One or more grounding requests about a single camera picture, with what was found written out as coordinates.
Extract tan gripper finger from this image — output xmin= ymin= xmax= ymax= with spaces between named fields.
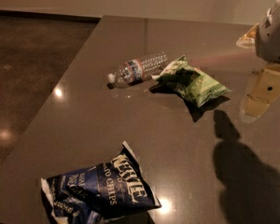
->
xmin=240 ymin=63 xmax=280 ymax=123
xmin=236 ymin=23 xmax=259 ymax=49

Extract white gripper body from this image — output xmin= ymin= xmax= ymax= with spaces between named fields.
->
xmin=256 ymin=0 xmax=280 ymax=63

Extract clear plastic water bottle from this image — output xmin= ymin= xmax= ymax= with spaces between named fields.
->
xmin=107 ymin=52 xmax=168 ymax=88

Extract green chip bag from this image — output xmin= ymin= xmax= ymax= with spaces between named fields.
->
xmin=152 ymin=55 xmax=231 ymax=107

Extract blue Kettle chips bag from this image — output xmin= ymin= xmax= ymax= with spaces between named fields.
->
xmin=41 ymin=142 xmax=161 ymax=224

